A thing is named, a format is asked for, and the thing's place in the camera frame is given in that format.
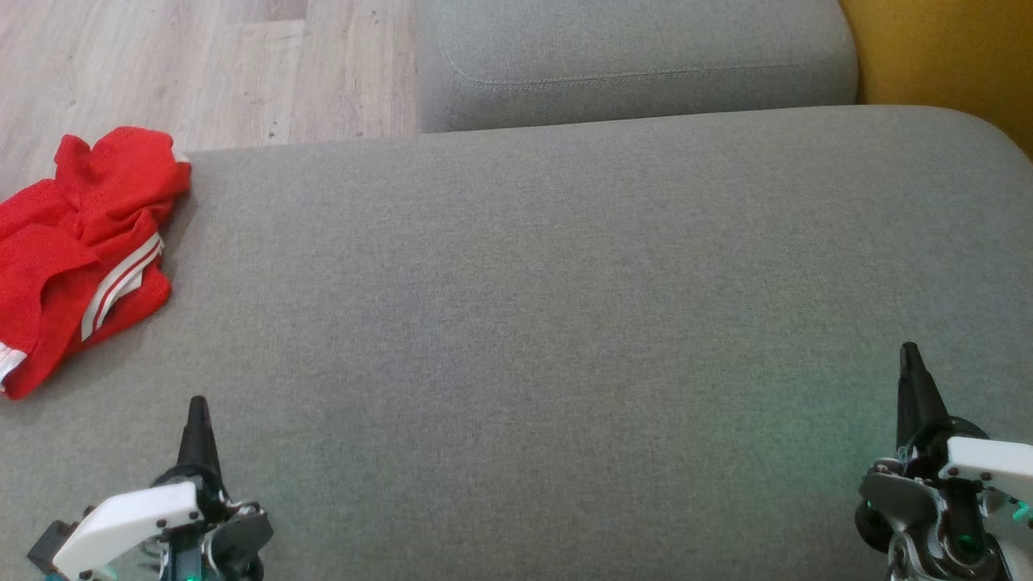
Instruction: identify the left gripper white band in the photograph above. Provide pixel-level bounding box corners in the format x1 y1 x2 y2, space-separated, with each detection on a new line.
50 395 275 581

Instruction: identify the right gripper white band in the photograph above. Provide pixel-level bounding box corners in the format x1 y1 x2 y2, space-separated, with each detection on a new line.
855 342 1033 581

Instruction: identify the red jersey with white sleeves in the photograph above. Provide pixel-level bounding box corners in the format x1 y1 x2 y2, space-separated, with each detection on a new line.
0 126 193 401

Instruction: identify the beige sofa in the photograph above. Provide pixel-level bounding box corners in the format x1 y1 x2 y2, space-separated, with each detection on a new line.
0 105 1033 581

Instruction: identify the mustard yellow cushion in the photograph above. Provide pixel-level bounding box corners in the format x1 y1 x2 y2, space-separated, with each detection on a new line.
839 0 1033 158

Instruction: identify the grey fabric sofa cushion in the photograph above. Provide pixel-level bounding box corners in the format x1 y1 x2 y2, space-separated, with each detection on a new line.
416 0 859 134

